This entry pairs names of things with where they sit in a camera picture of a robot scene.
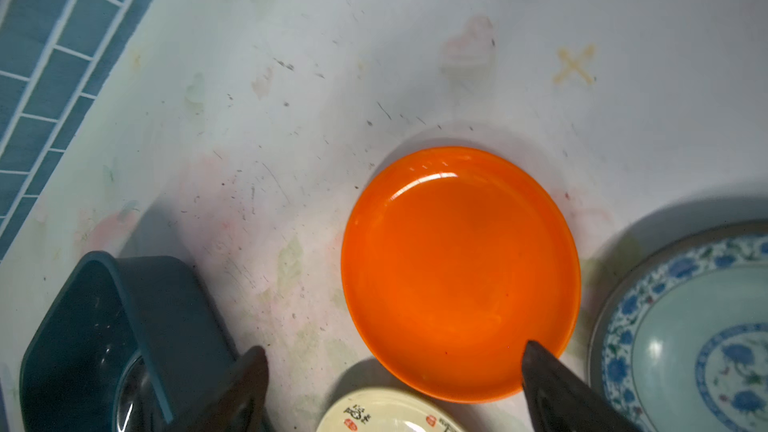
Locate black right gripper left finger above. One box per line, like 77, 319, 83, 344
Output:
167, 346, 269, 431

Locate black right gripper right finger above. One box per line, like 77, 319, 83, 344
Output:
521, 340, 637, 432

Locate black glossy plate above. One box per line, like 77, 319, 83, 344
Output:
112, 353, 164, 432

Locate teal plastic bin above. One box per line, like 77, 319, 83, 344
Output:
20, 252, 235, 431

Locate blue white floral plate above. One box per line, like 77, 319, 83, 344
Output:
586, 221, 767, 431

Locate cream yellow floral plate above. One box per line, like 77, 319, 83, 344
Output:
316, 387, 465, 432

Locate orange plastic plate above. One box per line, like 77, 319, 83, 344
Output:
341, 146, 581, 403

